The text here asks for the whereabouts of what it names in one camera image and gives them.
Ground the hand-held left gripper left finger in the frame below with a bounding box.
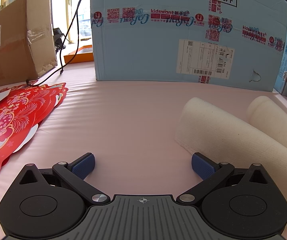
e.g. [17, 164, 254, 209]
[18, 152, 111, 205]

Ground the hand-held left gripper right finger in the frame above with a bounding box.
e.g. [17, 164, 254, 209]
[176, 152, 269, 204]

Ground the cream white cloth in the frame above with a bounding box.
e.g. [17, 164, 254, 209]
[175, 96, 287, 180]

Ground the pink table cover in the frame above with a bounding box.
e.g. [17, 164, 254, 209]
[0, 61, 287, 240]

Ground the stack of red paper cutouts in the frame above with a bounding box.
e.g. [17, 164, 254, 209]
[0, 82, 69, 180]

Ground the orange flat box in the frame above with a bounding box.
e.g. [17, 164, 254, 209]
[64, 44, 94, 65]

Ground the large blue cardboard box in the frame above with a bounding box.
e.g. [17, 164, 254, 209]
[90, 0, 287, 93]

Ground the black power adapter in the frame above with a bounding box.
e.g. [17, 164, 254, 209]
[53, 27, 66, 53]

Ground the taped brown cardboard box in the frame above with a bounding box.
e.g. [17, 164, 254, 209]
[0, 0, 58, 90]

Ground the black cable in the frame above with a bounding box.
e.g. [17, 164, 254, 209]
[58, 0, 90, 75]
[25, 11, 80, 86]

